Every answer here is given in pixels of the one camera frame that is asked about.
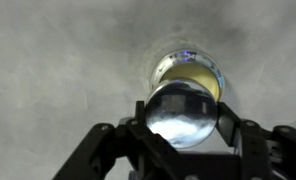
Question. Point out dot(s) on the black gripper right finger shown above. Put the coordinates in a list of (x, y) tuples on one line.
[(271, 153)]

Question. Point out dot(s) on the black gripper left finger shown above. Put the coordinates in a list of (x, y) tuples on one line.
[(121, 153)]

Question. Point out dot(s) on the round silver lid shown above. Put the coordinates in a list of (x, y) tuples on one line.
[(181, 116)]

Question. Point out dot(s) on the silver container with yellow candle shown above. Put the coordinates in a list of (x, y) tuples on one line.
[(192, 71)]

